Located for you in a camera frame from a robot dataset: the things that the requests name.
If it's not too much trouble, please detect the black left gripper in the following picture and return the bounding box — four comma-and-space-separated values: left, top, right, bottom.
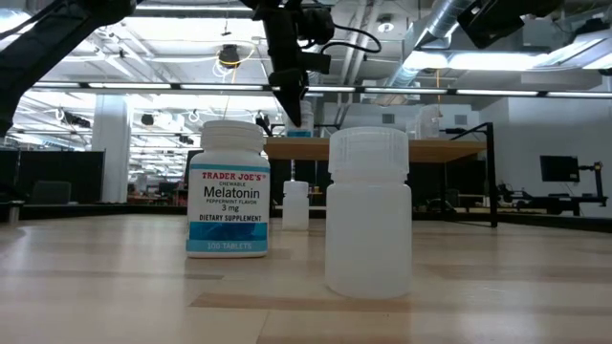
252, 0, 332, 128

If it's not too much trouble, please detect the black monitor on arm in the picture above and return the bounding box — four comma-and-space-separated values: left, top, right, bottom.
539, 155, 580, 183

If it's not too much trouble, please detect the wooden shelf with black legs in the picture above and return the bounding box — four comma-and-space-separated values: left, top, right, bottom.
262, 121, 499, 229

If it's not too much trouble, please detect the white pillar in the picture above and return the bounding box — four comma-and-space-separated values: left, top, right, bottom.
91, 93, 131, 204

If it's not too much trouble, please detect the bright ceiling light panel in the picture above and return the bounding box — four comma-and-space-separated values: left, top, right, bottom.
404, 50, 551, 73

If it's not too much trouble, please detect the black partition panel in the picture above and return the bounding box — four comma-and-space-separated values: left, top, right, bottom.
0, 149, 106, 206

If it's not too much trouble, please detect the grey office chair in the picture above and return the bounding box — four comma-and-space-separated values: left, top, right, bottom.
32, 180, 73, 205

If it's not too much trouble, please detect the black equipment bench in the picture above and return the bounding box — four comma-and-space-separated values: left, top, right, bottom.
496, 181, 609, 217

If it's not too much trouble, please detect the black ceiling camera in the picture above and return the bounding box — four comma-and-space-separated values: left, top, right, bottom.
217, 43, 242, 70

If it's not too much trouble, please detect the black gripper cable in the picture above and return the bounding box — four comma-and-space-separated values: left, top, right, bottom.
318, 22, 383, 56

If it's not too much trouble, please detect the yellow hanging cable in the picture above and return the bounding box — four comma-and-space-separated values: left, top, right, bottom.
433, 69, 444, 119

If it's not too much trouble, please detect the slanted silver ventilation duct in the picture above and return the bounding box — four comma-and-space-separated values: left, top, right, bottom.
377, 0, 479, 104

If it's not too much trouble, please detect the black metal table frame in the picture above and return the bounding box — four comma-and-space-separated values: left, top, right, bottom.
0, 203, 612, 235

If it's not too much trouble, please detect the grey metal post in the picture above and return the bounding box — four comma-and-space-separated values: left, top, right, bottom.
7, 200, 25, 225

